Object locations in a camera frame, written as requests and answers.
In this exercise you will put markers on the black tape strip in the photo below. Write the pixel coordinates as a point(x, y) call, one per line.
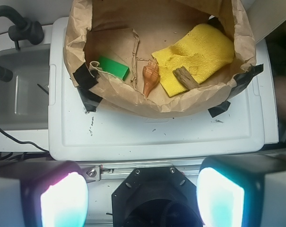
point(86, 81)
point(243, 80)

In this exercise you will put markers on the black octagonal mount plate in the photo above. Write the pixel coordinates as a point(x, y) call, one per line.
point(156, 198)

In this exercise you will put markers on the green rectangular block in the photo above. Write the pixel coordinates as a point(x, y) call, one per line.
point(113, 67)

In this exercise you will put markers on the white plastic bin lid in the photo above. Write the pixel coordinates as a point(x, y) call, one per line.
point(108, 134)

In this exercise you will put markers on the brown paper bag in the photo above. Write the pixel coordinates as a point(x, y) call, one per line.
point(129, 31)

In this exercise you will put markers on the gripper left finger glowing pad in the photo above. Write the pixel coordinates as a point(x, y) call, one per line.
point(42, 194)

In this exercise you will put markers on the orange spiral seashell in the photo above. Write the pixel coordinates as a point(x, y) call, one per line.
point(151, 76)

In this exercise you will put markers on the brown wood chip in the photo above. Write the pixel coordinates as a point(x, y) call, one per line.
point(185, 78)

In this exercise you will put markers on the aluminium rail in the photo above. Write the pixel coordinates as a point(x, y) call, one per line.
point(112, 171)

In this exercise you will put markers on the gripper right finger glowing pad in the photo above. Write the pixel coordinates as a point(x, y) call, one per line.
point(242, 191)

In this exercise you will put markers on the grey sink basin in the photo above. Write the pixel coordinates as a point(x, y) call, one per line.
point(24, 100)

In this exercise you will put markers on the black tape right strip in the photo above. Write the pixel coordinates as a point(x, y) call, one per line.
point(243, 80)

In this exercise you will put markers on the black faucet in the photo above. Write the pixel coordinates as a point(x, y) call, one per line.
point(22, 29)

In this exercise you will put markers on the yellow microfiber cloth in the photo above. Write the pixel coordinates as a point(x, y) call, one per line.
point(202, 51)

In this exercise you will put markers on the black tape left strip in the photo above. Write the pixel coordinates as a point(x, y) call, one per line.
point(86, 81)

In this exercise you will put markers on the black tape lower right piece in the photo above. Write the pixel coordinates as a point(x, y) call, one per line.
point(219, 109)

